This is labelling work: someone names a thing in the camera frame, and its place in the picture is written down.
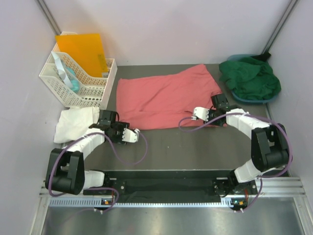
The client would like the pink t shirt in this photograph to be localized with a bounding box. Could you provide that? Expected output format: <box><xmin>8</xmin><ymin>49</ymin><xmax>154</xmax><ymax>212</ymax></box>
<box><xmin>116</xmin><ymin>64</ymin><xmax>222</xmax><ymax>130</ymax></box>

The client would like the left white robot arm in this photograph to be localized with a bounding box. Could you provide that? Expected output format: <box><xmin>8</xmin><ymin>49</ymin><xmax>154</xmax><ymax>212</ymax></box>
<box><xmin>45</xmin><ymin>110</ymin><xmax>139</xmax><ymax>195</ymax></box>

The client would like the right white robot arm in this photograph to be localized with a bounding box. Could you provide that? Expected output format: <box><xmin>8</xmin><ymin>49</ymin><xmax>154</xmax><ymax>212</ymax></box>
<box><xmin>204</xmin><ymin>94</ymin><xmax>292</xmax><ymax>194</ymax></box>

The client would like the dark grey table mat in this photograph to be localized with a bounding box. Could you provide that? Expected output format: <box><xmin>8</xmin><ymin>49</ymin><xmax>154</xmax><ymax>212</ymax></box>
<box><xmin>85</xmin><ymin>64</ymin><xmax>268</xmax><ymax>170</ymax></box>

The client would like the white folded t shirt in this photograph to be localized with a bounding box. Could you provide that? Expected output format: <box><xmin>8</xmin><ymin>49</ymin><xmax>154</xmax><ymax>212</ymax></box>
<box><xmin>54</xmin><ymin>107</ymin><xmax>100</xmax><ymax>144</ymax></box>

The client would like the green t shirt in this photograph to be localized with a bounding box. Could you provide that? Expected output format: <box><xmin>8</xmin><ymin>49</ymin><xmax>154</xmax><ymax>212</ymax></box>
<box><xmin>219</xmin><ymin>57</ymin><xmax>281</xmax><ymax>100</ymax></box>

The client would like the blue laundry basket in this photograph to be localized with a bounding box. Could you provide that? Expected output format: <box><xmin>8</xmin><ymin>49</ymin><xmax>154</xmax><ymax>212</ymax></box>
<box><xmin>227</xmin><ymin>54</ymin><xmax>278</xmax><ymax>105</ymax></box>

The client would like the white perforated desk organizer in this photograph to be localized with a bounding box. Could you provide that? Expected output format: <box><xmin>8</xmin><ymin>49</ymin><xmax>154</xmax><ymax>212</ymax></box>
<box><xmin>39</xmin><ymin>32</ymin><xmax>117</xmax><ymax>109</ymax></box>

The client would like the orange plastic board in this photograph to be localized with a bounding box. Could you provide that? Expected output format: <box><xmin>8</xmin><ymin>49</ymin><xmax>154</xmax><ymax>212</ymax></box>
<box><xmin>55</xmin><ymin>33</ymin><xmax>109</xmax><ymax>77</ymax></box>

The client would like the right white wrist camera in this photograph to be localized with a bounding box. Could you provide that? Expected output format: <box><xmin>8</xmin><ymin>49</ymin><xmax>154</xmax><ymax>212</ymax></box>
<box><xmin>191</xmin><ymin>107</ymin><xmax>210</xmax><ymax>122</ymax></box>

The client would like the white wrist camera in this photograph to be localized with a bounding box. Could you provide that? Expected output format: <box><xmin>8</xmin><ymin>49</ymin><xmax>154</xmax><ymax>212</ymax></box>
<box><xmin>191</xmin><ymin>107</ymin><xmax>210</xmax><ymax>122</ymax></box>
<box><xmin>122</xmin><ymin>128</ymin><xmax>140</xmax><ymax>143</ymax></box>

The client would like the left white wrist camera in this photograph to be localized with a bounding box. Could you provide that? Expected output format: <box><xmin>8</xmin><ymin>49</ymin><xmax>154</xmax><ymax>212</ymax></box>
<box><xmin>122</xmin><ymin>128</ymin><xmax>140</xmax><ymax>143</ymax></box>

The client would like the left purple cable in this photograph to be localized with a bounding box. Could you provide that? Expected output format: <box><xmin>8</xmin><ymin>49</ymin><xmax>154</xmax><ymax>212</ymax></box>
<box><xmin>47</xmin><ymin>129</ymin><xmax>149</xmax><ymax>198</ymax></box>

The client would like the purple cable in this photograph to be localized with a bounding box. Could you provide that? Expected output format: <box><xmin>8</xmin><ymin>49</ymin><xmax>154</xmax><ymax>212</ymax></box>
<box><xmin>47</xmin><ymin>129</ymin><xmax>149</xmax><ymax>198</ymax></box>
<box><xmin>178</xmin><ymin>113</ymin><xmax>293</xmax><ymax>179</ymax></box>

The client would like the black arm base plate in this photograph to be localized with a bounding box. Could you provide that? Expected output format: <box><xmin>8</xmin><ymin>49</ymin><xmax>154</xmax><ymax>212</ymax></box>
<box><xmin>83</xmin><ymin>170</ymin><xmax>257</xmax><ymax>203</ymax></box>

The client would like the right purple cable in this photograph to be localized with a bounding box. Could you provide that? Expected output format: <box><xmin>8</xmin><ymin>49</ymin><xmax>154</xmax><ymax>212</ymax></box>
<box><xmin>178</xmin><ymin>113</ymin><xmax>293</xmax><ymax>179</ymax></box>

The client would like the grey slotted cable duct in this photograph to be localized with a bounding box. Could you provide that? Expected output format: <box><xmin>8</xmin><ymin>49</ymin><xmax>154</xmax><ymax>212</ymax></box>
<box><xmin>49</xmin><ymin>197</ymin><xmax>246</xmax><ymax>208</ymax></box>

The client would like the aluminium frame rail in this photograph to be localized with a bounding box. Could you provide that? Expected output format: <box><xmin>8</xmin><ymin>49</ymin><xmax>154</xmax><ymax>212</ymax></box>
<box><xmin>35</xmin><ymin>0</ymin><xmax>62</xmax><ymax>35</ymax></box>

